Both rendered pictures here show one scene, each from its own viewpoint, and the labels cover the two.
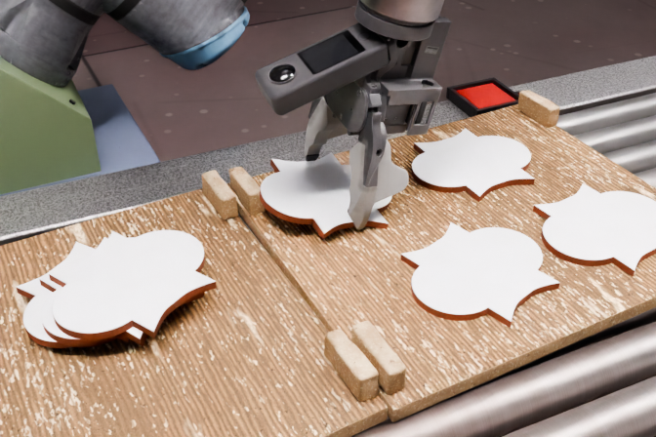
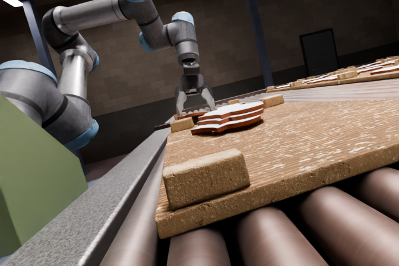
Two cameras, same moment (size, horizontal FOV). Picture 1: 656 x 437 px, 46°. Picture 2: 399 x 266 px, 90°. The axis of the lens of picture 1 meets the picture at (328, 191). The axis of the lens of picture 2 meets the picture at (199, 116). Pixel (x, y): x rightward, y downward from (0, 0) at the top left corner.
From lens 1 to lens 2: 0.81 m
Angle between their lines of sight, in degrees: 69
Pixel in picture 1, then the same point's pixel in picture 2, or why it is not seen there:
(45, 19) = (30, 113)
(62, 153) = (73, 181)
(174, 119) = not seen: outside the picture
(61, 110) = (67, 152)
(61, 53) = not seen: hidden behind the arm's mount
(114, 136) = not seen: hidden behind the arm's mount
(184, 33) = (85, 122)
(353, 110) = (198, 81)
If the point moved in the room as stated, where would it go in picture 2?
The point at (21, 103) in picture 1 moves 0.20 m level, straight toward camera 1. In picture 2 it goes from (51, 148) to (160, 121)
